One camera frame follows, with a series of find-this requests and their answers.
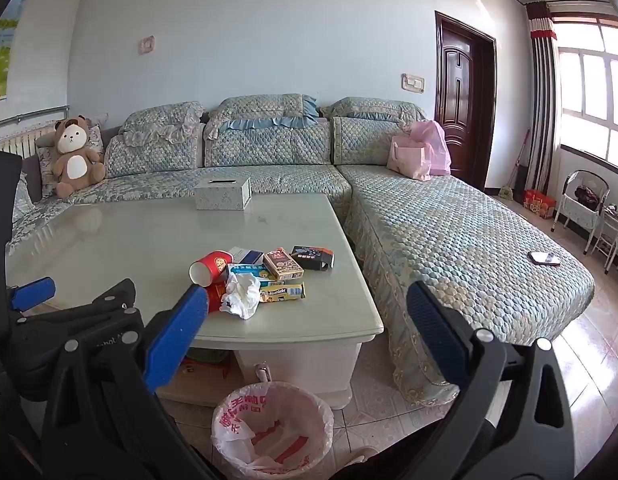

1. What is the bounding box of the dark brown wooden door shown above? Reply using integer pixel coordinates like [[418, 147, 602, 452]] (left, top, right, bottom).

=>
[[434, 10, 498, 192]]

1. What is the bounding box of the metal wall pipe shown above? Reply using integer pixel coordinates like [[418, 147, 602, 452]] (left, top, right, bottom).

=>
[[0, 105, 70, 127]]

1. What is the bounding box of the person's light shoe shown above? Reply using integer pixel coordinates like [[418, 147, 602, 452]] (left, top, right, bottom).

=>
[[339, 446, 379, 466]]

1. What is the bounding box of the light blue box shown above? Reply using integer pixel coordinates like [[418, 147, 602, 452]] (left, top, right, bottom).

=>
[[230, 263, 277, 288]]

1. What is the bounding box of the window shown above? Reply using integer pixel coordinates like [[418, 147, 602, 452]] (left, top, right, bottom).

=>
[[552, 17, 618, 171]]

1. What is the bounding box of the pink plastic bag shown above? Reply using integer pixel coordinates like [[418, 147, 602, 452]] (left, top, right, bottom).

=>
[[410, 120, 452, 177]]

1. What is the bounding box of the trash bin with plastic bag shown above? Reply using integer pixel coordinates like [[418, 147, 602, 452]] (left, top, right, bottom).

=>
[[211, 381, 336, 480]]

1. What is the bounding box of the pink paper bag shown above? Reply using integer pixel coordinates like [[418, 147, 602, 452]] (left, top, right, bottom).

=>
[[387, 135, 433, 182]]

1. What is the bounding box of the striped red grey curtain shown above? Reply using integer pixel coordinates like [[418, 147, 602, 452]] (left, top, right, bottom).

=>
[[526, 1, 560, 196]]

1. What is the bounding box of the yellow green box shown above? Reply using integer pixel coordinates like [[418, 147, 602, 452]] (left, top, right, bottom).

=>
[[259, 282, 306, 304]]

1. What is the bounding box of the crumpled white tissue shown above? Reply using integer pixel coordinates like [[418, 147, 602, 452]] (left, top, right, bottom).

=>
[[220, 271, 261, 321]]

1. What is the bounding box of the landscape wall poster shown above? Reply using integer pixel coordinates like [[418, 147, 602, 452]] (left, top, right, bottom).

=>
[[0, 0, 30, 106]]

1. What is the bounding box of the white metal rack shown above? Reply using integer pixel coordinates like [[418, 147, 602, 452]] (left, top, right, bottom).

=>
[[592, 205, 618, 273]]

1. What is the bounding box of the white radiator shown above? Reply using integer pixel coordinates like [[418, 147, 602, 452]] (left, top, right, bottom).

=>
[[0, 127, 57, 157]]

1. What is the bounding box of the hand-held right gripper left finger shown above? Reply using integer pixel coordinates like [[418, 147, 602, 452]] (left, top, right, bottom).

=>
[[41, 284, 216, 480]]

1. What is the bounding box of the white blue box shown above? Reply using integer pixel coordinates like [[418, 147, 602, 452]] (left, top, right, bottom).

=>
[[228, 246, 266, 267]]

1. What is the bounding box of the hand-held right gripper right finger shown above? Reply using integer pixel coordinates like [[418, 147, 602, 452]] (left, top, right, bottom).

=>
[[404, 280, 576, 480]]

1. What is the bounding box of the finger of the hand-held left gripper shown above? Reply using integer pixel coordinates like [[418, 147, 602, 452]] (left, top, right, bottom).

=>
[[9, 276, 57, 312], [16, 279, 144, 353]]

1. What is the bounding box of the pale patterned tissue box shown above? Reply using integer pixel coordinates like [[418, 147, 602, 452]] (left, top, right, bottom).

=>
[[194, 176, 253, 211]]

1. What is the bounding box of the red paper cup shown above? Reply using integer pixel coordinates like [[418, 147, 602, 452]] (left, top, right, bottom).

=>
[[189, 250, 234, 287]]

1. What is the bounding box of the broom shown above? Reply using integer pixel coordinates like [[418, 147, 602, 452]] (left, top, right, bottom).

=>
[[499, 129, 531, 200]]

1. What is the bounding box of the cream wastebasket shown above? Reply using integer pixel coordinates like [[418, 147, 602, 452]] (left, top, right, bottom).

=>
[[212, 382, 335, 480]]

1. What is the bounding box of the brown patterned box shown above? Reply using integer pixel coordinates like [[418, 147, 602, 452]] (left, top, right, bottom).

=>
[[262, 247, 305, 282]]

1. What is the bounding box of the black box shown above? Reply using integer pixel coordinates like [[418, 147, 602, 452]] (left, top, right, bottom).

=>
[[290, 245, 335, 271]]

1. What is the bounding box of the brown white teddy bear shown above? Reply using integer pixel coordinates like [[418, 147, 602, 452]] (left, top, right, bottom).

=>
[[35, 115, 107, 200]]

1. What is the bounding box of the dark cloth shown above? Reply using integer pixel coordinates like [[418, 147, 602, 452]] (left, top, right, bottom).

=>
[[574, 186, 601, 208]]

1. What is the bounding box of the sofa with blue quilted cover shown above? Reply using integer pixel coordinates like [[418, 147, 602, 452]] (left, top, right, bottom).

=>
[[6, 92, 595, 406]]

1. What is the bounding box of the red gift box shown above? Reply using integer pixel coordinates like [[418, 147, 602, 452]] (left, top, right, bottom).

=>
[[523, 189, 557, 219]]

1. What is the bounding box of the white coffee table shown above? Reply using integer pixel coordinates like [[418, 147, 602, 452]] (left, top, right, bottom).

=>
[[4, 192, 385, 408]]

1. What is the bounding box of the person's leg in dark trousers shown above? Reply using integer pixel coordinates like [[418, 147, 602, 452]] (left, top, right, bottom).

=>
[[334, 425, 495, 480]]

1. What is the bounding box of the green plastic item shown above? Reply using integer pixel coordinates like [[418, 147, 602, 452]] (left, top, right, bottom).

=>
[[188, 347, 231, 364]]

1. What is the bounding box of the brown cardboard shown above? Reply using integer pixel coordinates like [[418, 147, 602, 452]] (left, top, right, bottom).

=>
[[156, 357, 240, 408]]

